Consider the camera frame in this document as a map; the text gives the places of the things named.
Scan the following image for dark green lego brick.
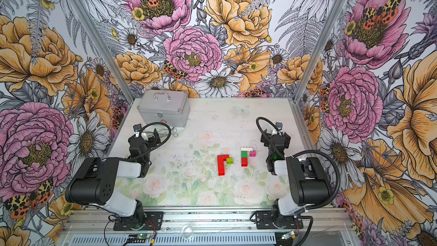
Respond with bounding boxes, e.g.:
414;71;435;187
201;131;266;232
241;150;248;158

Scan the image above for long red lego brick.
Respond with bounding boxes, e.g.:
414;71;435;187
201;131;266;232
217;154;229;161

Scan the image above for red square lego brick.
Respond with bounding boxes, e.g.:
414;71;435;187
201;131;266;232
218;168;225;176

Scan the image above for small red lego brick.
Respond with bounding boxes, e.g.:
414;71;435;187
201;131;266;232
217;159;225;169

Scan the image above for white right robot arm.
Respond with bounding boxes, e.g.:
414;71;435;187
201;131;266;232
256;130;339;230

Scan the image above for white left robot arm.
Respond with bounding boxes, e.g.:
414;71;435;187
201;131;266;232
65;131;161;230

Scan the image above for steel surgical scissors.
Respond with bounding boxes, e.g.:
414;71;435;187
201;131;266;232
171;128;179;137

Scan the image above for silver metal case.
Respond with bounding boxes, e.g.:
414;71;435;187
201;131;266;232
137;90;190;127

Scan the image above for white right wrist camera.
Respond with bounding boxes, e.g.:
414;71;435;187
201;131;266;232
272;122;283;136

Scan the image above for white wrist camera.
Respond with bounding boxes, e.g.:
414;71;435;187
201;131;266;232
133;124;149;141
272;122;283;136

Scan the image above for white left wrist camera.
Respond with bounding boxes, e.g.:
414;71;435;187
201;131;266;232
133;124;149;141

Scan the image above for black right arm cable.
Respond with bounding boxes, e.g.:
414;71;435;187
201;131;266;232
255;117;341;246

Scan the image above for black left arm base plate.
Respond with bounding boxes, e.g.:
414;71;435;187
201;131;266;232
113;211;164;231

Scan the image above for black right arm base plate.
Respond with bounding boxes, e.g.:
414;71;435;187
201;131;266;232
250;210;303;230

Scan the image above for aluminium front rail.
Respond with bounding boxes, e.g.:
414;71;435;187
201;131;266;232
62;206;353;234

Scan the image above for white vented cable duct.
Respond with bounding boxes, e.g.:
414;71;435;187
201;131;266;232
58;232;277;246

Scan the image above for aluminium frame post left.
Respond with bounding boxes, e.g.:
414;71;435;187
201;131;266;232
67;0;135;104

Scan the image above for aluminium frame post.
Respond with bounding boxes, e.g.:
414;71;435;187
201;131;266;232
293;0;348;104
67;0;135;104

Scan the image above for aluminium frame post right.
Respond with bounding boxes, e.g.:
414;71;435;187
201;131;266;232
293;0;348;104

